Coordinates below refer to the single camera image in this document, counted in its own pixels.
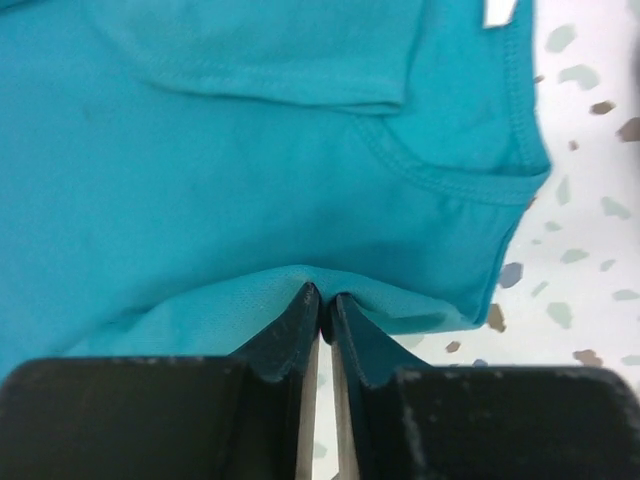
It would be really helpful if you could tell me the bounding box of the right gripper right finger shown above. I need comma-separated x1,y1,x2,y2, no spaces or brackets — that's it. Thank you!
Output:
330,294,639,479

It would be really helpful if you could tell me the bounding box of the teal t shirt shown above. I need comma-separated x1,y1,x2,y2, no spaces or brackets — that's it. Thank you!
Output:
1,1,550,373

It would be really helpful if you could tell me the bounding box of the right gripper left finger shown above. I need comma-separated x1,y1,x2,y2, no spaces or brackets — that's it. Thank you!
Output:
1,283,321,479

